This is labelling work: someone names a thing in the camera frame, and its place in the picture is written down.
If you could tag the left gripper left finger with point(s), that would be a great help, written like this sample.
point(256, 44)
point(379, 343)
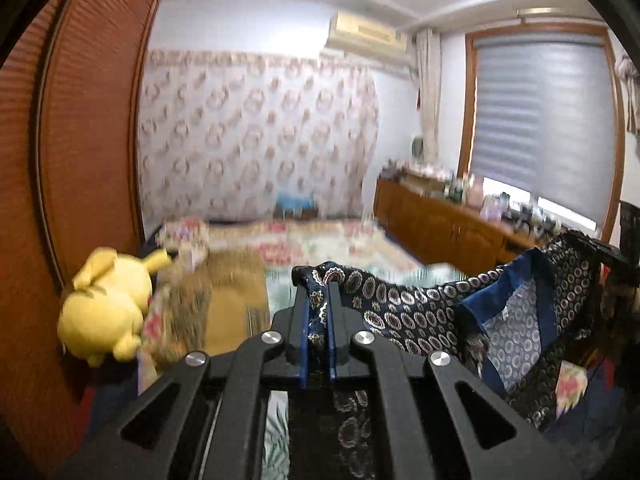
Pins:
point(296, 341)

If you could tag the circle patterned curtain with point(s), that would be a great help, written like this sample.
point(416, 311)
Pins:
point(227, 135)

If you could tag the grey window blind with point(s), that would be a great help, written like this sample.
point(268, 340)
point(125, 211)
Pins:
point(545, 118)

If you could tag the yellow Pikachu plush toy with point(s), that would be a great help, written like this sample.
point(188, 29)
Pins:
point(105, 311)

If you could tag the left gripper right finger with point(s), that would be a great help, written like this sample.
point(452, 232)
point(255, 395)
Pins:
point(339, 341)

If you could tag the brown louvered wardrobe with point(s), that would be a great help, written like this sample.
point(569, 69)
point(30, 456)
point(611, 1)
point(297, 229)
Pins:
point(70, 84)

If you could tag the person's right hand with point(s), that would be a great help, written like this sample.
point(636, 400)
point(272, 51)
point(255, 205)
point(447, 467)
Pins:
point(620, 301)

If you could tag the beige wall air conditioner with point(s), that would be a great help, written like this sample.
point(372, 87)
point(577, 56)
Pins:
point(358, 36)

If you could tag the floral bed quilt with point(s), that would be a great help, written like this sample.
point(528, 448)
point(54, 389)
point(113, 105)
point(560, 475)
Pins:
point(283, 245)

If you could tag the long wooden sideboard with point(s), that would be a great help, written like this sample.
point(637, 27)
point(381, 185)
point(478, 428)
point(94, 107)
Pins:
point(436, 231)

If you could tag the cream lace side curtain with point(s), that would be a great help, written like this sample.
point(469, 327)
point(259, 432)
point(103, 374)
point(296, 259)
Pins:
point(429, 62)

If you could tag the navy patterned shorts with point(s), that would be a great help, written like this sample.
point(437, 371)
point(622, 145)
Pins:
point(509, 325)

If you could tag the blue tissue box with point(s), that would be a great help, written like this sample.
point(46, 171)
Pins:
point(295, 208)

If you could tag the mustard folded cloth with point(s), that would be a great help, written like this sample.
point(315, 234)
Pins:
point(217, 307)

